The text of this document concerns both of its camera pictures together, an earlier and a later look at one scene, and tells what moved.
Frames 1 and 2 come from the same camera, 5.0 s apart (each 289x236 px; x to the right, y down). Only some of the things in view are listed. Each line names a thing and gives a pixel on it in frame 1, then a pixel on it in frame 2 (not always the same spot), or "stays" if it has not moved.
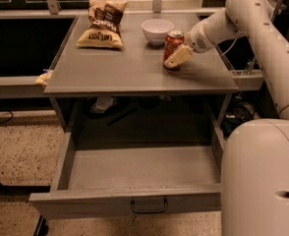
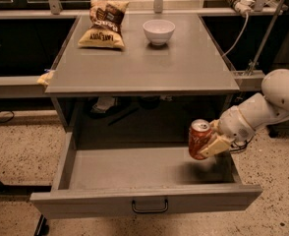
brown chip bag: x=104 y=17 stays
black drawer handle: x=157 y=210 stays
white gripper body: x=197 y=40 -> x=233 y=124
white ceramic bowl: x=156 y=29 stays
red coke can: x=173 y=41 -> x=198 y=136
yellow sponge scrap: x=45 y=78 stays
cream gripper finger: x=178 y=56 -> x=220 y=145
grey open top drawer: x=134 y=181 stays
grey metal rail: x=15 y=88 stays
